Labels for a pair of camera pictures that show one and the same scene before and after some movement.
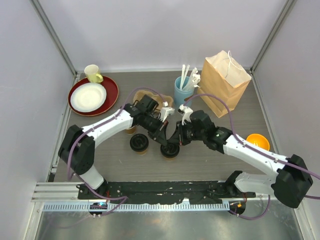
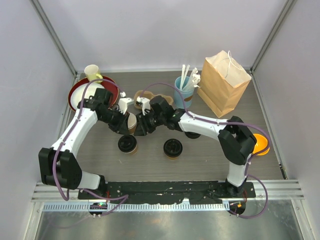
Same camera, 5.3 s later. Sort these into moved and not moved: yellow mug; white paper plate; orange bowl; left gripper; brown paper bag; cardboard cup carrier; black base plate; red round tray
Moved: left gripper
Not moved: orange bowl; brown paper bag; black base plate; yellow mug; white paper plate; red round tray; cardboard cup carrier
